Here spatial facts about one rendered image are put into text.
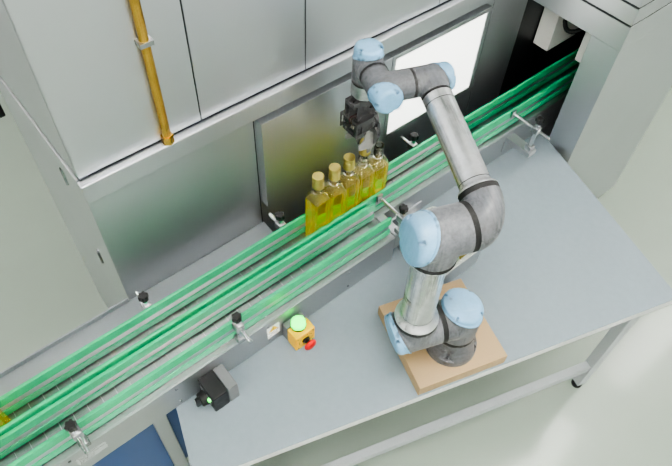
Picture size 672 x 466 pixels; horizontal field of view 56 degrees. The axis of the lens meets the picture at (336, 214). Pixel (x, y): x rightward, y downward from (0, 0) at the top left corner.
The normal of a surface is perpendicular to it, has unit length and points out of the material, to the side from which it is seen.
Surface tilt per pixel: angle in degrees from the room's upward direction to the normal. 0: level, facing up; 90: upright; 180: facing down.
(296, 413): 0
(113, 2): 90
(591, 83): 90
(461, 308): 7
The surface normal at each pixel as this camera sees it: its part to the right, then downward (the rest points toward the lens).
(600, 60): -0.77, 0.48
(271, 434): 0.04, -0.62
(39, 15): 0.63, 0.62
